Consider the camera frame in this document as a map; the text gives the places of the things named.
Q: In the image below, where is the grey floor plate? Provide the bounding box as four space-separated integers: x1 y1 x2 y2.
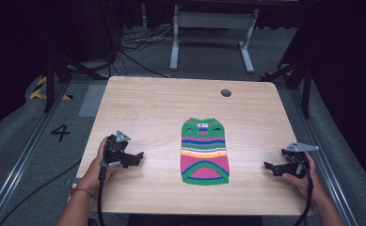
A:
77 83 108 119

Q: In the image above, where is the person's right hand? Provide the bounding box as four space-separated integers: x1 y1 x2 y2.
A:
280 152 326 202

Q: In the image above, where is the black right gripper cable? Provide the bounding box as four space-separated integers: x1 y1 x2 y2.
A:
291 156 315 226

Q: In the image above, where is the metal floor rail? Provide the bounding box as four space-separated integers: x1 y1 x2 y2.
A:
287 88 358 226
0 80 71 226

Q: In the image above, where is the black metal stand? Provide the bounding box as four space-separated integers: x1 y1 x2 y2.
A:
43 51 110 113
260 57 314 120

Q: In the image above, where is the white metal desk frame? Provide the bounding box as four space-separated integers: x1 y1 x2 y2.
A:
169 4 261 75

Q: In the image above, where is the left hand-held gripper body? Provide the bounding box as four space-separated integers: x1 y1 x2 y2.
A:
100 129 132 168

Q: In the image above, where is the black floor cable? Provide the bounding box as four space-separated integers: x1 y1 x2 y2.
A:
0 159 83 226

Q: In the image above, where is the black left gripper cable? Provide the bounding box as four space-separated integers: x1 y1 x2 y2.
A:
96 160 122 226

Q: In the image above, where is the striped knitted pet sweater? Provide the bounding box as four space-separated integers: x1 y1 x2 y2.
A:
180 117 231 186

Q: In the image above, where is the red and gold bracelet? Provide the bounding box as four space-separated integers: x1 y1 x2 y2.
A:
70 186 95 198

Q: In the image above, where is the tangle of floor cables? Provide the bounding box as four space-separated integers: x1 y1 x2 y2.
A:
109 24 175 79

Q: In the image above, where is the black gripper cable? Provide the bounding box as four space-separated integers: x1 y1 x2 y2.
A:
291 156 315 226
96 160 122 226

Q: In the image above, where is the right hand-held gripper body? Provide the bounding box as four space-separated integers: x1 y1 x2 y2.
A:
280 141 320 180

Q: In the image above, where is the person's left hand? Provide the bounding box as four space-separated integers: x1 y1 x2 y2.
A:
76 136 119 192

